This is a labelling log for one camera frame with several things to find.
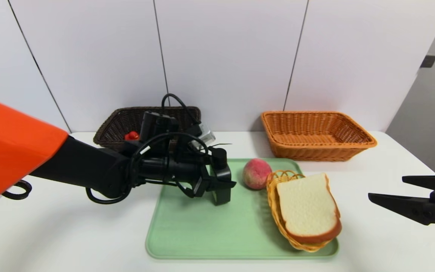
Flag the black pump bottle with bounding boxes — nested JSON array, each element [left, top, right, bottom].
[[211, 148, 232, 206]]

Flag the orange wicker basket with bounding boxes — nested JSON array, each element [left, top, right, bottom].
[[261, 111, 378, 162]]

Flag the small yellow wicker basket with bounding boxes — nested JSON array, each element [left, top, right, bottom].
[[266, 170, 333, 253]]

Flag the dark brown wicker basket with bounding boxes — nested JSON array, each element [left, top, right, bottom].
[[93, 106, 202, 152]]

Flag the white bread slice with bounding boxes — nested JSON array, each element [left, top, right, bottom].
[[276, 173, 343, 245]]

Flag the red yellow peach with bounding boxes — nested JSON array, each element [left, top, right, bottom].
[[243, 158, 273, 190]]

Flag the light green plastic tray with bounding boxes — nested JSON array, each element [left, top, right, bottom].
[[145, 158, 340, 260]]

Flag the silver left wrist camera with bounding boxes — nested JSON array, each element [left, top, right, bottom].
[[187, 123, 216, 150]]

